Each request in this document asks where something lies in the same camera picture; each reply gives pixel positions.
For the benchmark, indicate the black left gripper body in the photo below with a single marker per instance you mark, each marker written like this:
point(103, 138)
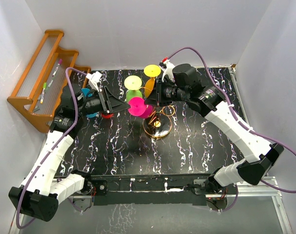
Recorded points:
point(96, 104)

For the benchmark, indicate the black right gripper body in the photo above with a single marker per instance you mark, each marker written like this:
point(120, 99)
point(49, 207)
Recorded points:
point(168, 93)

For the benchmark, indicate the red wine glass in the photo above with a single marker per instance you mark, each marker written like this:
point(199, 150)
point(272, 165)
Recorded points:
point(106, 116)

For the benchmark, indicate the blue wine glass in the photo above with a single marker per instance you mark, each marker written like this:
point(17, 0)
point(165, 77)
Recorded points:
point(88, 93)

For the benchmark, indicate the pink wine glass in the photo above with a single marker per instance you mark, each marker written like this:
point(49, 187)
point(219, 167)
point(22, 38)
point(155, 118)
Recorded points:
point(139, 109)

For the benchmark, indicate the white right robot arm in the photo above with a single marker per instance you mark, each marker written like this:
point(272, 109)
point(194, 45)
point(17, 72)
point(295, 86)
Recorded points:
point(182, 83)

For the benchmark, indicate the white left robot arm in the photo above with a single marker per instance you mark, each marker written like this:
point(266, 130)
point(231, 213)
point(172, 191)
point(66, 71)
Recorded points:
point(38, 196)

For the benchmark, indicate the green wine glass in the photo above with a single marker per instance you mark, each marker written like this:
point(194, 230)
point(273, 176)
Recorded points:
point(133, 84)

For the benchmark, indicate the orange wine glass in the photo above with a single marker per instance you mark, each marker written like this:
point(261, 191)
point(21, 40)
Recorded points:
point(152, 72)

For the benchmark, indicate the green capped marker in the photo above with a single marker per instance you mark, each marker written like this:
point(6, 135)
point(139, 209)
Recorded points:
point(43, 93)

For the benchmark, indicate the purple capped marker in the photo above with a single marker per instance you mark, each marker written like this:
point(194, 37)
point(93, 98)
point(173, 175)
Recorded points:
point(57, 67)

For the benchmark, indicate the wooden tiered shelf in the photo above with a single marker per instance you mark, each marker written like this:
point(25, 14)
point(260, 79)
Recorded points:
point(26, 94)

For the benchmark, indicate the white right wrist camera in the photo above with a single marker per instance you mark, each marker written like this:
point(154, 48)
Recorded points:
point(166, 66)

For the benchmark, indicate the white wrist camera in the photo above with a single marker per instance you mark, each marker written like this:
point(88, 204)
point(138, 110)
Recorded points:
point(166, 66)
point(94, 79)

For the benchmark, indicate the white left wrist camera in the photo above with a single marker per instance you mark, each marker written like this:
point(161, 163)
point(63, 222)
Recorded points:
point(94, 79)

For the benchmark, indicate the gold wire glass rack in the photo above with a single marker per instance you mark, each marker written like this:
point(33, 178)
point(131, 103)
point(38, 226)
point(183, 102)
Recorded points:
point(159, 124)

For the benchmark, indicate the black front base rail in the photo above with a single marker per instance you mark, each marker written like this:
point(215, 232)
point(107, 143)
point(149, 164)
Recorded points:
point(150, 189)

